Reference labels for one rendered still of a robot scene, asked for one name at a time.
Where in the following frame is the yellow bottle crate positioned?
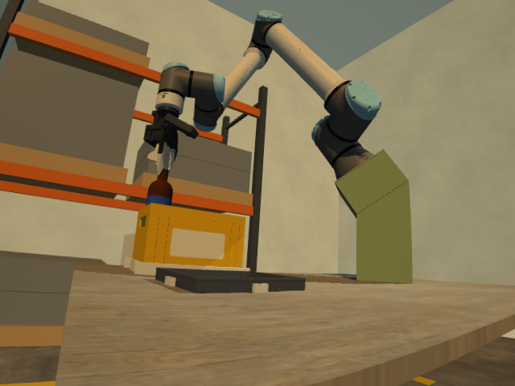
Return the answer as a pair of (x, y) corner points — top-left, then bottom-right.
(132, 203), (243, 268)

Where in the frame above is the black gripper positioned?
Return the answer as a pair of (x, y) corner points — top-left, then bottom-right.
(143, 106), (179, 175)

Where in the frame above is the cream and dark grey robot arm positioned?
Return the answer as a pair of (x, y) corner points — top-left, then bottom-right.
(155, 10), (381, 180)

